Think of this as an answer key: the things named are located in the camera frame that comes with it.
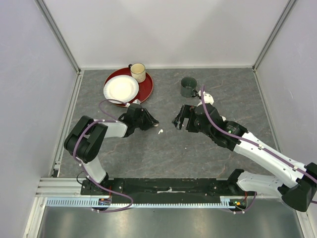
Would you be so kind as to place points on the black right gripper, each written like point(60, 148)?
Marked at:
point(186, 111)

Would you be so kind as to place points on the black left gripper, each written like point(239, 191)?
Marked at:
point(150, 120)

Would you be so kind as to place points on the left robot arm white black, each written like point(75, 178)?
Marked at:
point(86, 138)

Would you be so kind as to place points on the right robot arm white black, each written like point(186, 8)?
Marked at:
point(294, 182)

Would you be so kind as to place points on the dark green mug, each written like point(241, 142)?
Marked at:
point(188, 87)

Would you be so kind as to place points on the white paper plate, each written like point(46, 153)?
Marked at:
point(121, 88)

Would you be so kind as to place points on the cream ceramic mug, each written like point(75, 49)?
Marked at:
point(138, 72)

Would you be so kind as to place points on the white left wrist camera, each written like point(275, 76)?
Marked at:
point(136, 101)

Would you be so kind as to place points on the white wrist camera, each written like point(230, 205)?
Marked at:
point(206, 98)
point(136, 101)

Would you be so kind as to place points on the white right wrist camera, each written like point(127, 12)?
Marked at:
point(206, 98)

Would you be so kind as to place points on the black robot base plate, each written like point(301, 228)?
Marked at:
point(168, 189)

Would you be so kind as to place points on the slotted grey cable duct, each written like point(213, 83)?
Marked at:
point(103, 202)

